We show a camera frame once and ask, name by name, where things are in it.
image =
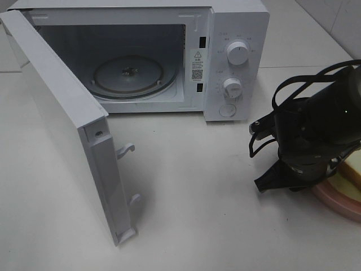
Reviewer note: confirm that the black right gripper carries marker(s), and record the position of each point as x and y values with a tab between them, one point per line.
303	169

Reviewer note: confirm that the pink round plate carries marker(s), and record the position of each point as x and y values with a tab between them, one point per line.
340	196

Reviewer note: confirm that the sandwich with lettuce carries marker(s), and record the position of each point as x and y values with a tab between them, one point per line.
347	179

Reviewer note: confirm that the round white door button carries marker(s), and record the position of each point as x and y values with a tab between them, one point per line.
227	110

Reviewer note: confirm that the white microwave knob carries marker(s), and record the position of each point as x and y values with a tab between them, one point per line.
237	52
232	88

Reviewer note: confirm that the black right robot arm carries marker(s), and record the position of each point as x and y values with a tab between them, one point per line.
317	127

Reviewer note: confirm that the white microwave oven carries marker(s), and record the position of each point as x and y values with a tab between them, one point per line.
102	57

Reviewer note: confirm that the warning label sticker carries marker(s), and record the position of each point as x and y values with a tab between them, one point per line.
198	64

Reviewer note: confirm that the glass microwave turntable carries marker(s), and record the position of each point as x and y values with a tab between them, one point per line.
132	77

